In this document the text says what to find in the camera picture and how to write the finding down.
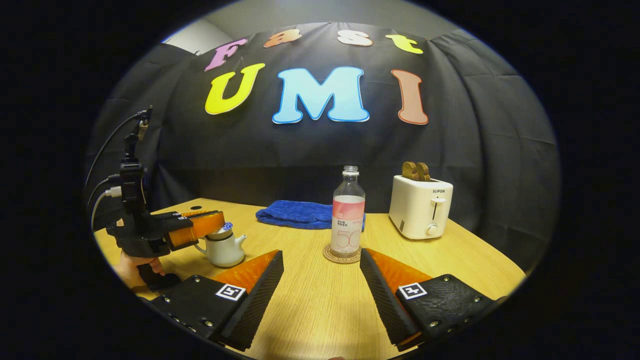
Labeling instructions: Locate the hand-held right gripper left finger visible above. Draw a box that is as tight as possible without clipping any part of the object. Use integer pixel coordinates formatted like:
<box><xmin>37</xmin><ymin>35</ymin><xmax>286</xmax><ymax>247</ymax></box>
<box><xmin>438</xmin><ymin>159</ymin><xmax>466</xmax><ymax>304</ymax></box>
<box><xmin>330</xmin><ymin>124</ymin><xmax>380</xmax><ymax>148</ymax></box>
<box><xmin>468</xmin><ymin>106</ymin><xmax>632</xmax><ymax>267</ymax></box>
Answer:
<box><xmin>150</xmin><ymin>250</ymin><xmax>285</xmax><ymax>353</ymax></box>

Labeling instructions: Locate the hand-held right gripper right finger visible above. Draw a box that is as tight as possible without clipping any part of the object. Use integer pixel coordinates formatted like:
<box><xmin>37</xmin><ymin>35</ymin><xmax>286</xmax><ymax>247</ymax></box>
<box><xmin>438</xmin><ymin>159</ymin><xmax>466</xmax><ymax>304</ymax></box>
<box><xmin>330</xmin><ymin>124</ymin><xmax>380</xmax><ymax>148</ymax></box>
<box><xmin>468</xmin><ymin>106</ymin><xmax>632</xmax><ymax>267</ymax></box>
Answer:
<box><xmin>360</xmin><ymin>248</ymin><xmax>508</xmax><ymax>353</ymax></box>

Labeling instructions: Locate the white teacup lid blue knob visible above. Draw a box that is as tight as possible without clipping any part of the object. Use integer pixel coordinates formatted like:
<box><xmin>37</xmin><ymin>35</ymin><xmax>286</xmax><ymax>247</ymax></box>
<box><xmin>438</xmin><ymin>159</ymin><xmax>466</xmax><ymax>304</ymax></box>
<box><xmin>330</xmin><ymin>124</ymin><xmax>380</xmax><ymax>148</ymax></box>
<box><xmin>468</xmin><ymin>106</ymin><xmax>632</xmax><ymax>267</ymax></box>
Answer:
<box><xmin>206</xmin><ymin>222</ymin><xmax>235</xmax><ymax>242</ymax></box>

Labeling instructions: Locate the white teacup with spout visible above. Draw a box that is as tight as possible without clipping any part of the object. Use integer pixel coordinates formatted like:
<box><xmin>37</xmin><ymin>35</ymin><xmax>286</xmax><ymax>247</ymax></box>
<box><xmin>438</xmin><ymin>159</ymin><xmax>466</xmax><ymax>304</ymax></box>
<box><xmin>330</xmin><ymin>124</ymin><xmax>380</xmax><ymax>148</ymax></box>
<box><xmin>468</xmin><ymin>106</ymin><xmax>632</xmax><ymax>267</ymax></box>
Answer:
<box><xmin>194</xmin><ymin>232</ymin><xmax>248</xmax><ymax>268</ymax></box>

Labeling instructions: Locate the round brown coaster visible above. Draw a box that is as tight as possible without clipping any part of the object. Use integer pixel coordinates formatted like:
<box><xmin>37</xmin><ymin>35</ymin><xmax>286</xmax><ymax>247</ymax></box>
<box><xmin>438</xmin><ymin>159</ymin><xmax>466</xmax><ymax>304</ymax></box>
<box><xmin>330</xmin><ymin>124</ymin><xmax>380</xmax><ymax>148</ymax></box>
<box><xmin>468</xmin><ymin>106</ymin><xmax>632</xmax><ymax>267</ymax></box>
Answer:
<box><xmin>323</xmin><ymin>243</ymin><xmax>363</xmax><ymax>265</ymax></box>

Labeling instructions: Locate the clear water bottle pink label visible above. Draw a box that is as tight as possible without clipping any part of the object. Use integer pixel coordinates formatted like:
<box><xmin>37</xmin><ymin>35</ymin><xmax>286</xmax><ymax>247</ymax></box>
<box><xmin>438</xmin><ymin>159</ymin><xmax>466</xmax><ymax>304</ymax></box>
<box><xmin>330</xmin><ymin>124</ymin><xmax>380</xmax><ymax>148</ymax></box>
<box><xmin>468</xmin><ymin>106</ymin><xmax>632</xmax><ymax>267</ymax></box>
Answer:
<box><xmin>330</xmin><ymin>165</ymin><xmax>367</xmax><ymax>259</ymax></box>

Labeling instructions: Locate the white toaster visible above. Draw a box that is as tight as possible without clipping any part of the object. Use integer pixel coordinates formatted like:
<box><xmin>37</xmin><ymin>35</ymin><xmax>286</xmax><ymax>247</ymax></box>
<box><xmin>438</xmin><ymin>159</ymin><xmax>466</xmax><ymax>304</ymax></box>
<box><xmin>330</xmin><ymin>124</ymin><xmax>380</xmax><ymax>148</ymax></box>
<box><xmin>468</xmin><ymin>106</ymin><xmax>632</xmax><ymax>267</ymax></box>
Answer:
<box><xmin>388</xmin><ymin>175</ymin><xmax>455</xmax><ymax>241</ymax></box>

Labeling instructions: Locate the blue towel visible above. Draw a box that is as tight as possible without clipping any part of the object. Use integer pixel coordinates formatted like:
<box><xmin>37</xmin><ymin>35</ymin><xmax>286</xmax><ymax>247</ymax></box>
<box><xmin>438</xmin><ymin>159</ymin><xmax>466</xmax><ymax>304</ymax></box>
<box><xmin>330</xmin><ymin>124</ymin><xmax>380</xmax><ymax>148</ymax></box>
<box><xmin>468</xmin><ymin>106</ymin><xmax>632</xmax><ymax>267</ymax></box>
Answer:
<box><xmin>255</xmin><ymin>200</ymin><xmax>366</xmax><ymax>231</ymax></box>

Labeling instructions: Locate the black backdrop cloth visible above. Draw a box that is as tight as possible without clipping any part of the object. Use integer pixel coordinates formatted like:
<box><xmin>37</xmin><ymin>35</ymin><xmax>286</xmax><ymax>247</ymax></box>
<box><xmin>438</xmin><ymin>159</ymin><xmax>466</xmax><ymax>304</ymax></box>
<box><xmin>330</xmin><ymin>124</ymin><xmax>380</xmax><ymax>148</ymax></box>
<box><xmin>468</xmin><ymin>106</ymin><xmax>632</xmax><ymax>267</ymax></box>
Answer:
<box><xmin>85</xmin><ymin>22</ymin><xmax>562</xmax><ymax>274</ymax></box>

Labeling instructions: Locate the white cable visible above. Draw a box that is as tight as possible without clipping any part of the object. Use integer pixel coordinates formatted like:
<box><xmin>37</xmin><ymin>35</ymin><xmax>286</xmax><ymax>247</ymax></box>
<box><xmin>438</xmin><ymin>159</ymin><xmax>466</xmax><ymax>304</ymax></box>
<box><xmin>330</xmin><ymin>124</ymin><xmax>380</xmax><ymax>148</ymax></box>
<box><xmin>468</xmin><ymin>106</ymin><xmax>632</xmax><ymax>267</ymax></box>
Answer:
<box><xmin>90</xmin><ymin>187</ymin><xmax>123</xmax><ymax>231</ymax></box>

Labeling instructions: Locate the short black cable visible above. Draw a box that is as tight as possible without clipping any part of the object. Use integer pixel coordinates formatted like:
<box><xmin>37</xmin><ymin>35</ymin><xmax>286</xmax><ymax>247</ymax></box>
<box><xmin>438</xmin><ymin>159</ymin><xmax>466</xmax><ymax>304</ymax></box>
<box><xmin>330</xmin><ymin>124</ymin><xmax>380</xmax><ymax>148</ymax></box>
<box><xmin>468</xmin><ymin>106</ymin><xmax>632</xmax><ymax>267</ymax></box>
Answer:
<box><xmin>87</xmin><ymin>175</ymin><xmax>122</xmax><ymax>208</ymax></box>

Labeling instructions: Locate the long black cable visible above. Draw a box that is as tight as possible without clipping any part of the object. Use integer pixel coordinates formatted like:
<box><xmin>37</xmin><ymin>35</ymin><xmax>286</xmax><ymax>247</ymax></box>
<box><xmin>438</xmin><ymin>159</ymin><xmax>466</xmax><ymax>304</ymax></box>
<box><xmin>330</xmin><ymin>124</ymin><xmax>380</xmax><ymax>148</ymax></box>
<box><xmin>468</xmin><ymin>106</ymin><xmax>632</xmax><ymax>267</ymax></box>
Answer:
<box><xmin>84</xmin><ymin>112</ymin><xmax>146</xmax><ymax>189</ymax></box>

